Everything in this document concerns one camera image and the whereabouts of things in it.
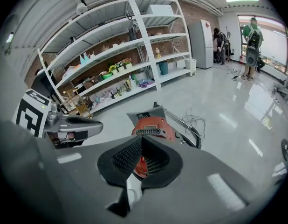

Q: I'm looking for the sunflower pot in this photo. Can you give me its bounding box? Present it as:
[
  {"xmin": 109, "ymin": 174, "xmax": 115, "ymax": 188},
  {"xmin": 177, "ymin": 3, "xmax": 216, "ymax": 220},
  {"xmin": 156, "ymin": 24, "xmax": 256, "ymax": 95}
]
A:
[{"xmin": 108, "ymin": 63, "xmax": 119, "ymax": 75}]

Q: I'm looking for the white metal shelving unit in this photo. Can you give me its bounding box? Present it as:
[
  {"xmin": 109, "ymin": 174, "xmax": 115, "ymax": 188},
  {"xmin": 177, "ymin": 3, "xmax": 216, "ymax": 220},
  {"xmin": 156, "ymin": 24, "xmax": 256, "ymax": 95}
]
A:
[{"xmin": 38, "ymin": 0, "xmax": 193, "ymax": 116}]

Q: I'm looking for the black vacuum hose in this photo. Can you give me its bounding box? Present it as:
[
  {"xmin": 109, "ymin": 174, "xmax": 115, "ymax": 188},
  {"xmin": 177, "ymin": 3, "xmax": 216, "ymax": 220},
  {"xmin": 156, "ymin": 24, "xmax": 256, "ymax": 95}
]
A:
[{"xmin": 178, "ymin": 126, "xmax": 202, "ymax": 149}]

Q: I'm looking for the white trash bin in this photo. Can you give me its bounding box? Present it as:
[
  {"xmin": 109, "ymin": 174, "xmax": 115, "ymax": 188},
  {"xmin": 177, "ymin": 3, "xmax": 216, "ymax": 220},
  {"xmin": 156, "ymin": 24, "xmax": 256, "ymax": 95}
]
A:
[{"xmin": 189, "ymin": 59, "xmax": 197, "ymax": 77}]

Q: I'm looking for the black monitor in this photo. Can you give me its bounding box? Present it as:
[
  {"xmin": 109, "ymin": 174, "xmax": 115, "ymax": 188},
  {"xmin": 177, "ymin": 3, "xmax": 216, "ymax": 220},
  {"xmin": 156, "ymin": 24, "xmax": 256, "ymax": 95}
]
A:
[{"xmin": 31, "ymin": 68, "xmax": 57, "ymax": 98}]

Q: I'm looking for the white box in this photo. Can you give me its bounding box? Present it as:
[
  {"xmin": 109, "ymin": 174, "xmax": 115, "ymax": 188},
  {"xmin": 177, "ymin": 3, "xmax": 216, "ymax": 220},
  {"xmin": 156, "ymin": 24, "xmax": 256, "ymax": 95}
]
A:
[{"xmin": 147, "ymin": 5, "xmax": 174, "ymax": 16}]

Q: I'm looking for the teal figure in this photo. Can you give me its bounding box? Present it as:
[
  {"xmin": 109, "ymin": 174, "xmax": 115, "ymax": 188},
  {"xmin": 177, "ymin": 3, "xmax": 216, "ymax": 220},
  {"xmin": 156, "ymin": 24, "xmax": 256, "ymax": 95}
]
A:
[{"xmin": 79, "ymin": 52, "xmax": 91, "ymax": 65}]

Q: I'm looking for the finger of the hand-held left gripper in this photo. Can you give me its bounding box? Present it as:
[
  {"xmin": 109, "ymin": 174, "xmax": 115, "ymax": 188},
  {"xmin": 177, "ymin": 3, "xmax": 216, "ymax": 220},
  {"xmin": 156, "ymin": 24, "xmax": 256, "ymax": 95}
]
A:
[{"xmin": 61, "ymin": 116, "xmax": 104, "ymax": 141}]

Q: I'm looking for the large window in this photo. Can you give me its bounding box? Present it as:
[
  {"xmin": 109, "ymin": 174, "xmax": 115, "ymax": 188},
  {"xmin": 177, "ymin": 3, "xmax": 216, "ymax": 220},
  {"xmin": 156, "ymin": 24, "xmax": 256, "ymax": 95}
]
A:
[{"xmin": 237, "ymin": 14, "xmax": 288, "ymax": 74}]

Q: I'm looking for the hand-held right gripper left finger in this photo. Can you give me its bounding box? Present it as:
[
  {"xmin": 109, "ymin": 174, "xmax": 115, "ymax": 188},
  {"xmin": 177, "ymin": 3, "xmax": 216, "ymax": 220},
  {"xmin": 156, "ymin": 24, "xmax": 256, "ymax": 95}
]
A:
[{"xmin": 0, "ymin": 120, "xmax": 144, "ymax": 224}]

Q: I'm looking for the grey power cable bundle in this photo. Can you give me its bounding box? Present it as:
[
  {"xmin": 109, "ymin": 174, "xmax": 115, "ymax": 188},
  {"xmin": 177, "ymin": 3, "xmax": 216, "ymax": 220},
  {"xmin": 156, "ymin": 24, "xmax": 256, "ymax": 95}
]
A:
[{"xmin": 182, "ymin": 108, "xmax": 206, "ymax": 140}]

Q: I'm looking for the teal bucket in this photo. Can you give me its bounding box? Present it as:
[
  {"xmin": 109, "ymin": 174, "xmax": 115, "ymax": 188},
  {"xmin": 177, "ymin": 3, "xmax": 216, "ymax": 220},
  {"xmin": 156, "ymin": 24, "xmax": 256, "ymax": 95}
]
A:
[{"xmin": 159, "ymin": 61, "xmax": 169, "ymax": 75}]

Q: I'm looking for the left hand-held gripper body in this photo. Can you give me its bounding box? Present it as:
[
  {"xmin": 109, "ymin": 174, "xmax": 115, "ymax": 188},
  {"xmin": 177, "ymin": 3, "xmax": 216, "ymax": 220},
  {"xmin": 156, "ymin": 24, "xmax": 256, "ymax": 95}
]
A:
[{"xmin": 12, "ymin": 89, "xmax": 65, "ymax": 139}]

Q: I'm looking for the white round ceiling camera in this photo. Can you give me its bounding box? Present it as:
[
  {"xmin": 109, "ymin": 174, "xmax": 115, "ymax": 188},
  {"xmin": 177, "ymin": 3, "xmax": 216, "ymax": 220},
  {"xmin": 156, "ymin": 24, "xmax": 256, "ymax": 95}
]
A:
[{"xmin": 76, "ymin": 3, "xmax": 88, "ymax": 15}]

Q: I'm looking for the red vacuum cleaner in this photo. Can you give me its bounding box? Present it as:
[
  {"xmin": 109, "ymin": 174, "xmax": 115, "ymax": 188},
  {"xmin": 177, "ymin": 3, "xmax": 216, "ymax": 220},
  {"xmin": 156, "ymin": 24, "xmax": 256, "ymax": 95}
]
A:
[{"xmin": 131, "ymin": 116, "xmax": 189, "ymax": 178}]

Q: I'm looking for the black folded floor tripod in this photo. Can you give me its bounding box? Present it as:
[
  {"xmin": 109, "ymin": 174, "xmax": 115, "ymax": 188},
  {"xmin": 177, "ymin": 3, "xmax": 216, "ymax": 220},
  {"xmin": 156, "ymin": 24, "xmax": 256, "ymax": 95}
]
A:
[{"xmin": 273, "ymin": 82, "xmax": 288, "ymax": 100}]

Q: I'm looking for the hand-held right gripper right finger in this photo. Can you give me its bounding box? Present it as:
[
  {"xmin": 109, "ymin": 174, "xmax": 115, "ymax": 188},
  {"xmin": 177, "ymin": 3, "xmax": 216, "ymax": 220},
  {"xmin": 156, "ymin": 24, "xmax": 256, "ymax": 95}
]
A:
[{"xmin": 128, "ymin": 135, "xmax": 272, "ymax": 224}]

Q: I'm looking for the small wooden rack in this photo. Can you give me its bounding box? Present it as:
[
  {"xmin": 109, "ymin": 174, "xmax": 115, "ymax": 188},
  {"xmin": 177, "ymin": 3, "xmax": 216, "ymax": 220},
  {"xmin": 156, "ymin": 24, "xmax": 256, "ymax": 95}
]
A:
[{"xmin": 63, "ymin": 89, "xmax": 93, "ymax": 119}]

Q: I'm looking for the grey round carried device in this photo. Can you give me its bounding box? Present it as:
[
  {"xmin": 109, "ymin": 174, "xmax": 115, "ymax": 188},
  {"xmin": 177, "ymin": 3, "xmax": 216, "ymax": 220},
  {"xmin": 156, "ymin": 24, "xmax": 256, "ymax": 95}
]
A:
[{"xmin": 245, "ymin": 33, "xmax": 261, "ymax": 67}]

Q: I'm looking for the metal vacuum wand with nozzle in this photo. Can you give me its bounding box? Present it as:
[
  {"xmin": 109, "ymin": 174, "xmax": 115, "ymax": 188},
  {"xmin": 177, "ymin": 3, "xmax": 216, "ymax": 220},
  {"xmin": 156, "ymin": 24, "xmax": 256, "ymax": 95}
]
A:
[{"xmin": 153, "ymin": 101, "xmax": 196, "ymax": 132}]

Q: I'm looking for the grey refrigerator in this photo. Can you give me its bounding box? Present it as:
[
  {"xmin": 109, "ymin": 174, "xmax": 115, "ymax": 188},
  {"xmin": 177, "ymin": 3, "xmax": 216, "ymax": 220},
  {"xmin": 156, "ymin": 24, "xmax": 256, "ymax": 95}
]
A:
[{"xmin": 187, "ymin": 19, "xmax": 214, "ymax": 70}]

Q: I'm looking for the purple bag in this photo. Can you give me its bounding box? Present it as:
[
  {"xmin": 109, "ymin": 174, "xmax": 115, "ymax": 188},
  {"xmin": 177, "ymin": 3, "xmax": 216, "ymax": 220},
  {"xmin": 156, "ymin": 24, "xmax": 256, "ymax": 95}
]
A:
[{"xmin": 138, "ymin": 78, "xmax": 154, "ymax": 88}]

